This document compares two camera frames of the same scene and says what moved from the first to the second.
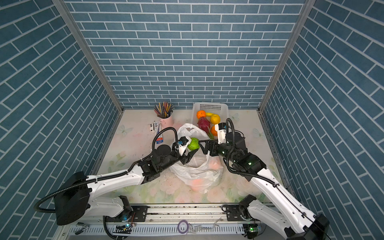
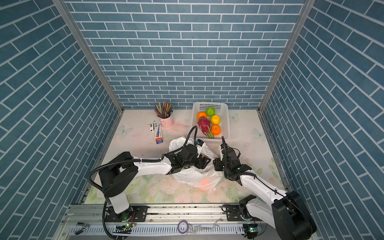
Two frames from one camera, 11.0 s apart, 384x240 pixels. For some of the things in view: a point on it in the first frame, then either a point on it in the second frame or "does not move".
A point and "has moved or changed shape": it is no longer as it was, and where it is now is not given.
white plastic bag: x=202 y=172 has moved or changed shape
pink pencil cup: x=166 y=122 does not move
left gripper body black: x=173 y=158 → x=199 y=162
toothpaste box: x=157 y=125 does not move
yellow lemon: x=215 y=119 does not move
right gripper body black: x=222 y=149 → x=221 y=165
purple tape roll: x=187 y=226 does not move
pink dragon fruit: x=206 y=125 does not move
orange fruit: x=201 y=113 does not move
